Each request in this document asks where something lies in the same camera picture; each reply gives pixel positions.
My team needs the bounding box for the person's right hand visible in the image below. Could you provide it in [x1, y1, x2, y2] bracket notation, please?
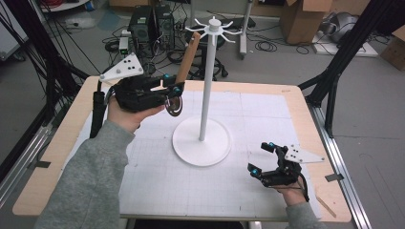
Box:
[273, 177, 309, 207]

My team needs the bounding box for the thin wooden stick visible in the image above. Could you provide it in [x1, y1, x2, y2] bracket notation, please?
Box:
[314, 195, 337, 219]

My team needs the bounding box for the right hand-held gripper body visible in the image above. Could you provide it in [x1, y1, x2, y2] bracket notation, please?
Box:
[261, 144, 326, 189]

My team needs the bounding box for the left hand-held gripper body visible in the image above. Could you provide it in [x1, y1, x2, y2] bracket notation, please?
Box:
[98, 52, 170, 113]

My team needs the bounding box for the aluminium rail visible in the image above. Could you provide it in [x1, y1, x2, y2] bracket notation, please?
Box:
[307, 103, 373, 229]
[0, 125, 53, 208]

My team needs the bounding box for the white grid mat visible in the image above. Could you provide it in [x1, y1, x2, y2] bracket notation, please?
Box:
[65, 90, 323, 220]

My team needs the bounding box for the white flat board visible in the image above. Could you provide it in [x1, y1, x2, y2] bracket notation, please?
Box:
[311, 30, 380, 58]

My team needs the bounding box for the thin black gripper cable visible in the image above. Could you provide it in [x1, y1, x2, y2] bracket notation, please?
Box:
[297, 173, 310, 203]

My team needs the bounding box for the black cable coil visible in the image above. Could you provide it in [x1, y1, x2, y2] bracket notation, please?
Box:
[254, 39, 279, 53]

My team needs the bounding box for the metal egg separator wooden handle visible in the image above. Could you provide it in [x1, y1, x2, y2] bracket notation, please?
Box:
[164, 31, 203, 117]

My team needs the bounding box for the person's left hand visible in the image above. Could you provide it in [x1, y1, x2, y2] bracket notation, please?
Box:
[106, 94, 166, 134]

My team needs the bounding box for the small cardboard box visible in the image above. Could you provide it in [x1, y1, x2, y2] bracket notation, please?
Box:
[380, 25, 405, 72]

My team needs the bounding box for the black computer tower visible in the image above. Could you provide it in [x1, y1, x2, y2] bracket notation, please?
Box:
[156, 4, 176, 51]
[128, 6, 159, 49]

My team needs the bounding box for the small white electronic box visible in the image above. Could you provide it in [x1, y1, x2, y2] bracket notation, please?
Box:
[118, 36, 130, 55]

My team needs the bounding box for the grey rounded device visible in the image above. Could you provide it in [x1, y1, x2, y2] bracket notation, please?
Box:
[321, 11, 360, 44]

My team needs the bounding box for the black metal frame post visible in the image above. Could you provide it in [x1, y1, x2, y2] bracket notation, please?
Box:
[298, 0, 405, 138]
[0, 0, 92, 182]

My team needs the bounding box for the thick black gripper cable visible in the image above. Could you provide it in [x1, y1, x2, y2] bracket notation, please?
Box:
[89, 80, 109, 139]

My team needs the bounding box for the white hook rack stand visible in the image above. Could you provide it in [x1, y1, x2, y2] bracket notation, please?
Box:
[171, 16, 244, 168]

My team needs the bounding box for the black tape strip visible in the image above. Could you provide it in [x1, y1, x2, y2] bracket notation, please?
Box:
[324, 173, 345, 183]
[33, 160, 52, 170]

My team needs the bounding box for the large open cardboard box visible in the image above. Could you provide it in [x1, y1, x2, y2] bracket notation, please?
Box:
[280, 0, 334, 46]

